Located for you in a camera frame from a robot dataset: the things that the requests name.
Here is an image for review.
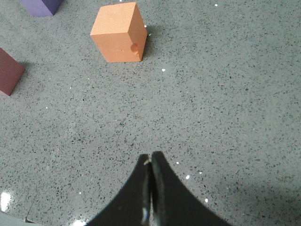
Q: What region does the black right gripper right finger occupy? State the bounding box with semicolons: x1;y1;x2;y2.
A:
151;151;229;226

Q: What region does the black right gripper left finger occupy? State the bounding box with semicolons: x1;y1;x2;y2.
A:
87;154;151;226

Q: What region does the orange foam cube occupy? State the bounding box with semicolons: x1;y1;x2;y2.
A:
90;2;147;63

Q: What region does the red foam cube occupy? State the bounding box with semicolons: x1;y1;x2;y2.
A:
0;48;25;96

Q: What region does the purple foam cube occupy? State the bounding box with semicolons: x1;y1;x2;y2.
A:
20;0;63;16

